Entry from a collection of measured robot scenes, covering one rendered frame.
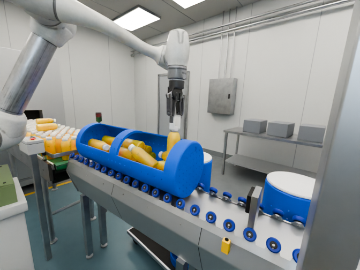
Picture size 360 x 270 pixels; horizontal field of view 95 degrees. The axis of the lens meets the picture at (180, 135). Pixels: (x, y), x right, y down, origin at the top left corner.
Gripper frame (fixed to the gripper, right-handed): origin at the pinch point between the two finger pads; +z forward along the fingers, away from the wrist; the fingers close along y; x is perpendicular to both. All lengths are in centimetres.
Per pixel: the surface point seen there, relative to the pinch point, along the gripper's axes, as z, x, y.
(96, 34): -191, 482, 243
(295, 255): 34, -55, -10
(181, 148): 9.9, -8.8, -6.6
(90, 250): 125, 82, -7
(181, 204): 34.8, -12.8, -10.5
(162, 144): 17.6, 19.0, 12.9
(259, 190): 22.7, -41.4, 2.0
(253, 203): 25.3, -40.7, -4.3
